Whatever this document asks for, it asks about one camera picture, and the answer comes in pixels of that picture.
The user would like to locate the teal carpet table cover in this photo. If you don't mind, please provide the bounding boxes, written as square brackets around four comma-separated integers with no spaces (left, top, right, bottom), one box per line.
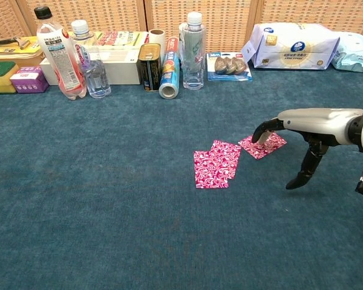
[0,65,363,290]

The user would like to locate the pink patterned card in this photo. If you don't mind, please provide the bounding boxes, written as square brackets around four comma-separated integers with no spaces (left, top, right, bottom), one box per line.
[194,150,231,190]
[210,140,243,181]
[238,132,288,160]

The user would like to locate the small purple box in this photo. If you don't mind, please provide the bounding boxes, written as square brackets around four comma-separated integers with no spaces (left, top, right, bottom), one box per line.
[9,66,50,94]

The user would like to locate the light blue wet wipes pack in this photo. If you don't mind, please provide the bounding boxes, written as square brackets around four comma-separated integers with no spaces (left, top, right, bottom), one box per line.
[331,31,363,73]

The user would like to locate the black gold tin can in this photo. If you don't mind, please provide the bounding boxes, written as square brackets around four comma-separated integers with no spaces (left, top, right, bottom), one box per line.
[136,43,163,92]

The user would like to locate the yellow green sponge multipack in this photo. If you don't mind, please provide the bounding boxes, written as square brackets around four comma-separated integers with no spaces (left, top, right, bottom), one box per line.
[67,30,151,49]

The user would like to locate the pink drink bottle black cap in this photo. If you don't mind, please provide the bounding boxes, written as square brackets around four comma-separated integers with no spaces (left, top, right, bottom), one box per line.
[33,5,88,100]

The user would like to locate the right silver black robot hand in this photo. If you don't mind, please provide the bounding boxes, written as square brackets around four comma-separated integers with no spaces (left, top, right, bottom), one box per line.
[250,108,363,191]

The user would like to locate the pink patterned card top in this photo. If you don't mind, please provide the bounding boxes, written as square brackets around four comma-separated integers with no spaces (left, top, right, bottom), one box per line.
[238,132,288,160]

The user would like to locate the pink patterned card bottom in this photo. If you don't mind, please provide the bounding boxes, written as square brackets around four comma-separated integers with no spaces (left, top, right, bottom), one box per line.
[194,150,231,190]

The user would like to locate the white paper cup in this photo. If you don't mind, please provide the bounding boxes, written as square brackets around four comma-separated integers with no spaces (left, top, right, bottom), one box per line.
[148,28,166,55]

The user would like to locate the long white carton box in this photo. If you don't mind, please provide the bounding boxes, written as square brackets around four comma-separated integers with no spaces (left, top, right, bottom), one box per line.
[39,48,142,86]

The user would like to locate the clear water bottle pink label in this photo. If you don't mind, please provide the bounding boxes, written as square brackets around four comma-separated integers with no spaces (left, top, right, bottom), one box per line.
[71,19,112,99]

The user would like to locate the razor in yellow beige package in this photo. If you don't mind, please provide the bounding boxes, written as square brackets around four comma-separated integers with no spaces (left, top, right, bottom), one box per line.
[0,36,45,60]

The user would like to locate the white tissue pack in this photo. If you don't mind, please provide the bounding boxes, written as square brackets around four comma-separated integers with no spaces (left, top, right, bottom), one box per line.
[241,22,341,71]

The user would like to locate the green yellow scrub sponge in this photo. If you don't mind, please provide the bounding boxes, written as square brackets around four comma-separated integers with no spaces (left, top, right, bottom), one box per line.
[0,61,20,94]

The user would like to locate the tall clear bottle white cap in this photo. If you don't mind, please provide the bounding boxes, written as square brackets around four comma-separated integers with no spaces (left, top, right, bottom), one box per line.
[180,11,207,91]

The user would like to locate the blue plastic wrap roll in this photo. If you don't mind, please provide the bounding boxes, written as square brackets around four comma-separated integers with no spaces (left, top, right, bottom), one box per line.
[158,36,181,100]

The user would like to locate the blue blister pack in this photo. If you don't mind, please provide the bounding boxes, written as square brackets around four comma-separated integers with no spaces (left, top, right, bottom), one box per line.
[206,51,253,82]

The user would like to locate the woven bamboo folding screen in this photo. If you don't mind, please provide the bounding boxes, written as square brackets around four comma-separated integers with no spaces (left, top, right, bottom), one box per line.
[0,0,363,54]

